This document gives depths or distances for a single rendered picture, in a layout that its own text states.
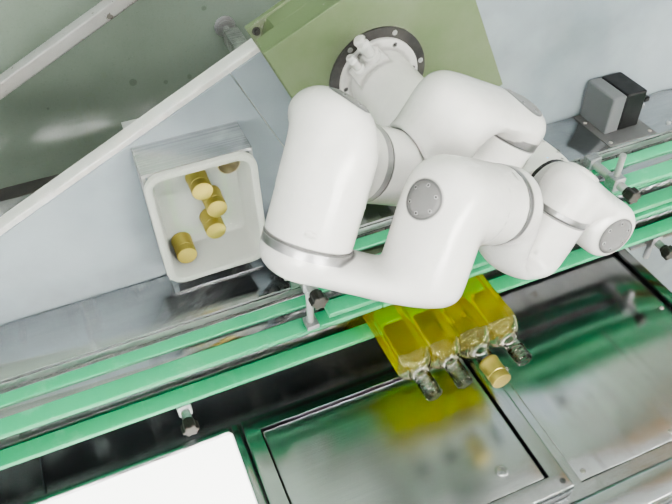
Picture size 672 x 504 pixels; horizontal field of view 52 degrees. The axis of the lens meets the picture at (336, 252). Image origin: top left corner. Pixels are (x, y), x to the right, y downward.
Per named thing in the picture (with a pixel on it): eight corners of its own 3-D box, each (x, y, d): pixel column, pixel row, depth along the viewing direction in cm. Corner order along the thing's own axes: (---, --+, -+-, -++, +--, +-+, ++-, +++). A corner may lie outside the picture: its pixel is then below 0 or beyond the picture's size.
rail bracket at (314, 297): (288, 299, 122) (314, 350, 114) (280, 228, 110) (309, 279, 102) (304, 293, 123) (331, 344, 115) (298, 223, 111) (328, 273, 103)
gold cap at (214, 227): (197, 210, 116) (204, 226, 113) (217, 204, 117) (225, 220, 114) (201, 226, 119) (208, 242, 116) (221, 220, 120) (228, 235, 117)
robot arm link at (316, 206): (319, 209, 77) (213, 201, 67) (354, 89, 74) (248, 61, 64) (409, 256, 69) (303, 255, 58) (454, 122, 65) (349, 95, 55)
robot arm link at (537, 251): (480, 147, 71) (562, 163, 87) (422, 251, 76) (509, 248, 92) (546, 190, 67) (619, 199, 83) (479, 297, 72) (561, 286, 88)
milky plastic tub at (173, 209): (159, 254, 121) (170, 287, 115) (129, 148, 105) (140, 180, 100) (254, 226, 126) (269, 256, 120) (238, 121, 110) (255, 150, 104)
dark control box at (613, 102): (577, 113, 141) (604, 135, 136) (586, 78, 136) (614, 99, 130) (610, 104, 143) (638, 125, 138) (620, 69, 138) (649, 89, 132)
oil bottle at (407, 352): (352, 302, 131) (404, 389, 116) (352, 281, 127) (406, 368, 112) (379, 293, 132) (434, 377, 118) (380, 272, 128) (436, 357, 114)
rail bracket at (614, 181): (577, 166, 132) (624, 207, 123) (585, 133, 127) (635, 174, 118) (594, 160, 133) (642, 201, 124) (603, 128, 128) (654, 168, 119)
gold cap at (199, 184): (182, 170, 110) (189, 185, 107) (204, 164, 111) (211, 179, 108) (187, 187, 112) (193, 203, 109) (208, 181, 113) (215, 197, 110)
